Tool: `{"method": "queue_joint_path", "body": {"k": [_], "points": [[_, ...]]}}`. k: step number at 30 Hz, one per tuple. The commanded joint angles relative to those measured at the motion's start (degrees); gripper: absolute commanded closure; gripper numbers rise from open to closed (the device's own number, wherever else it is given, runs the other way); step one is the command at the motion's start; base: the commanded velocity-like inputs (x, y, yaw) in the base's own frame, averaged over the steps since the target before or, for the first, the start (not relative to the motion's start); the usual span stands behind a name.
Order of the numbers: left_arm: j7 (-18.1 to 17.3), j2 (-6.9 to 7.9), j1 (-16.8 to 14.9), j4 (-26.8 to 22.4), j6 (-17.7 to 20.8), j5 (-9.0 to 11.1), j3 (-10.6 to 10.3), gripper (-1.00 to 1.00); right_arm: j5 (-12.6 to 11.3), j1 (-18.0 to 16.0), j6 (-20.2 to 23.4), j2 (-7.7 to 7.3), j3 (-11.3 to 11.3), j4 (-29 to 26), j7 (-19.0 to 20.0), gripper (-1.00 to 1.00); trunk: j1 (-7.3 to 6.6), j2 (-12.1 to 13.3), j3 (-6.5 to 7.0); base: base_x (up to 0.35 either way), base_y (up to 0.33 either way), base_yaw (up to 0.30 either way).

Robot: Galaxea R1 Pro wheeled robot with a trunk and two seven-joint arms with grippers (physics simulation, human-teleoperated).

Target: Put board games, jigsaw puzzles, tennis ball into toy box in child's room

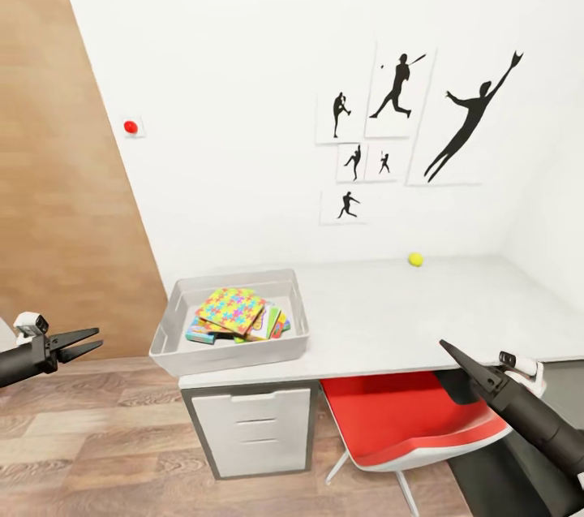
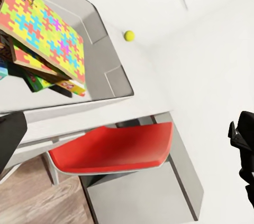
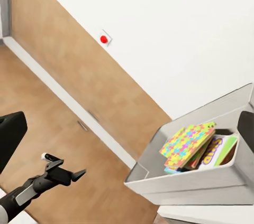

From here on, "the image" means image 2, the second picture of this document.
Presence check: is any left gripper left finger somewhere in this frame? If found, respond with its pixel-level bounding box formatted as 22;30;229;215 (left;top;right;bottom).
0;111;28;174

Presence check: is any tennis ball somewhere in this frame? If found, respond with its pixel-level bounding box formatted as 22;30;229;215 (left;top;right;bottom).
124;30;135;42

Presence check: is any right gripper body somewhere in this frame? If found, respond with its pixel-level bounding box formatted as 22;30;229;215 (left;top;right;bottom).
230;133;254;165

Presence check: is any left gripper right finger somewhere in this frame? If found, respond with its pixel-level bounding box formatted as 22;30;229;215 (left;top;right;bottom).
236;111;254;154

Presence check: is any toy box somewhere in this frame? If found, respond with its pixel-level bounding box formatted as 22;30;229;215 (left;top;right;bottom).
0;0;134;124

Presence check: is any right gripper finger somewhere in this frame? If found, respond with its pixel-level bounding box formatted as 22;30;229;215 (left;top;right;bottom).
228;121;238;144

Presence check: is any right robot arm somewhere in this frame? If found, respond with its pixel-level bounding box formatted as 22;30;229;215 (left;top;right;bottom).
228;121;254;207

